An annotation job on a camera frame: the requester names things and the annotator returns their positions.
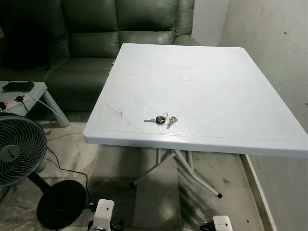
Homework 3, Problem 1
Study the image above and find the black controller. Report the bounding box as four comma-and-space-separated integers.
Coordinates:
2, 81, 35, 93

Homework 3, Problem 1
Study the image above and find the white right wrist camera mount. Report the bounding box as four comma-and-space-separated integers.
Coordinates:
212, 215, 234, 231

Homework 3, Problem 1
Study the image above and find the white power strip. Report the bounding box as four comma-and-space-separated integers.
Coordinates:
0, 95, 31, 111

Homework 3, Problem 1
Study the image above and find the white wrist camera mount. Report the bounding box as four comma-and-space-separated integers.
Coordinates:
89, 199, 116, 231
212, 215, 234, 231

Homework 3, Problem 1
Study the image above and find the white metal table leg frame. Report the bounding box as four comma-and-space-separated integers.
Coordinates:
133, 148, 223, 199

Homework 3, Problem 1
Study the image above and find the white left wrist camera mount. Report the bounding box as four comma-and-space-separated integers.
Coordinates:
89, 199, 116, 231

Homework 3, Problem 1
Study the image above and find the small grey side table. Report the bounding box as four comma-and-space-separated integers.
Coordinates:
0, 81, 71, 128

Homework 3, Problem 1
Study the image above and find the green leather sofa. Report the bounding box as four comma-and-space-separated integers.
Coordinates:
0, 0, 201, 114

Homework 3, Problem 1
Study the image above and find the black fan cable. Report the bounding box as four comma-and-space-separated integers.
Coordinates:
45, 144, 93, 208

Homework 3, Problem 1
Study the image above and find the black pedestal fan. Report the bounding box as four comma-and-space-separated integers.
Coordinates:
0, 113, 90, 231

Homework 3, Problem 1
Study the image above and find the white power cable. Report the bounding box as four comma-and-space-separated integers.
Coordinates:
29, 96, 85, 130

